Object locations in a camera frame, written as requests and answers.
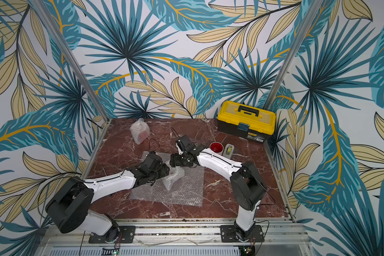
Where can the aluminium frame post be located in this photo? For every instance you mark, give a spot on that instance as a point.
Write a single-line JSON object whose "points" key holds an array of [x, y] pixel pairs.
{"points": [[45, 16], [297, 41]]}

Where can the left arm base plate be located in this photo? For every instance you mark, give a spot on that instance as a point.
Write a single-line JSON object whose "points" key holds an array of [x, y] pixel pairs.
{"points": [[116, 235]]}

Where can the left aluminium frame post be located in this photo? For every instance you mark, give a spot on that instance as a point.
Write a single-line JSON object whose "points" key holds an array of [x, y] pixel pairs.
{"points": [[45, 16]]}

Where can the yellow black toolbox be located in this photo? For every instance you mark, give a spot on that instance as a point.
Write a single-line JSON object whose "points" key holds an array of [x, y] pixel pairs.
{"points": [[247, 122]]}

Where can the clear bubble wrap sheet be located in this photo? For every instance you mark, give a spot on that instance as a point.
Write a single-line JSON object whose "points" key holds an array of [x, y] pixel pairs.
{"points": [[183, 185], [140, 131]]}

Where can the front aluminium rail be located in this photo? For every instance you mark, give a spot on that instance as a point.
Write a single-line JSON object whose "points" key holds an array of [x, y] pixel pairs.
{"points": [[191, 237]]}

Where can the small green white box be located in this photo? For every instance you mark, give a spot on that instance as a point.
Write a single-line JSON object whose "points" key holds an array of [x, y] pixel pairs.
{"points": [[228, 151]]}

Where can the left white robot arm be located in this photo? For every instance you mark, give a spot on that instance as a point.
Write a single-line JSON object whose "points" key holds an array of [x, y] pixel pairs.
{"points": [[69, 208]]}

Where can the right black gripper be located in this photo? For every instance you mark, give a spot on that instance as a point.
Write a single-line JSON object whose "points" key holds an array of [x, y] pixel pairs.
{"points": [[177, 160]]}

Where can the right aluminium frame post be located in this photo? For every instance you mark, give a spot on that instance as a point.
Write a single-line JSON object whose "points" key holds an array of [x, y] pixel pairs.
{"points": [[297, 41]]}

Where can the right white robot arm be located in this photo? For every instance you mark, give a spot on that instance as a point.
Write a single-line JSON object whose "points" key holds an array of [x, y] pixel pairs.
{"points": [[245, 180]]}

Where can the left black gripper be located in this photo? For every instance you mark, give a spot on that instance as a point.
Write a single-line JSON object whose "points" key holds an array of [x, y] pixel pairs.
{"points": [[164, 168]]}

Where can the white mug red inside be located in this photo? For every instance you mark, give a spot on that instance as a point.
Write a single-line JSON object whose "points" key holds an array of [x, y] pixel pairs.
{"points": [[217, 147]]}

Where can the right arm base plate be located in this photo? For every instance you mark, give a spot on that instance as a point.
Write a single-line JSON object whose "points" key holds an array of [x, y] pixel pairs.
{"points": [[234, 234]]}

